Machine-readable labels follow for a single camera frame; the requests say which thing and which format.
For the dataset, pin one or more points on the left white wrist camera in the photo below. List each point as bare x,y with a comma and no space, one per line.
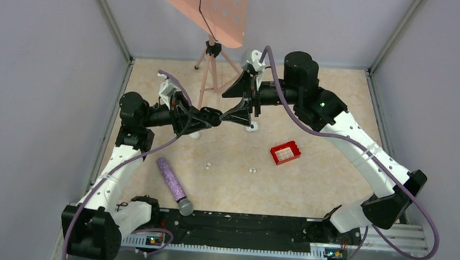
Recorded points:
166,91

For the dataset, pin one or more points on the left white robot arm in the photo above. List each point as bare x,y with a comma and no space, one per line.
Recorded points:
93,228

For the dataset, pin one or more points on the red plastic block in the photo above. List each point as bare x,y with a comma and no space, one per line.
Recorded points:
285,152

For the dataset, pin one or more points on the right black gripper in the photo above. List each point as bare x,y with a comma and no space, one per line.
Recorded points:
240,114

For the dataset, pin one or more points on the pink music stand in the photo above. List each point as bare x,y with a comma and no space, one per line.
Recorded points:
224,21

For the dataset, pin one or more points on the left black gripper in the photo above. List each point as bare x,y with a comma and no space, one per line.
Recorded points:
185,118

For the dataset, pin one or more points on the purple glitter microphone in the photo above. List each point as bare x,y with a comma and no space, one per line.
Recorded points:
185,206

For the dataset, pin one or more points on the white earbud charging case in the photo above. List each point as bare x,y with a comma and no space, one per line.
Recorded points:
253,127

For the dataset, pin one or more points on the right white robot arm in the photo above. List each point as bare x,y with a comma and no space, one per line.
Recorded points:
323,113

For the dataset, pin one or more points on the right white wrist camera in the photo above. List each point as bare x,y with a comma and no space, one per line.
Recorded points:
251,62

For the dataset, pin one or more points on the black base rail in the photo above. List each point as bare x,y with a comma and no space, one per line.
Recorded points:
255,234

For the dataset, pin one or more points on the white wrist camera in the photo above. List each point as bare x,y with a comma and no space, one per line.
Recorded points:
166,91
251,62

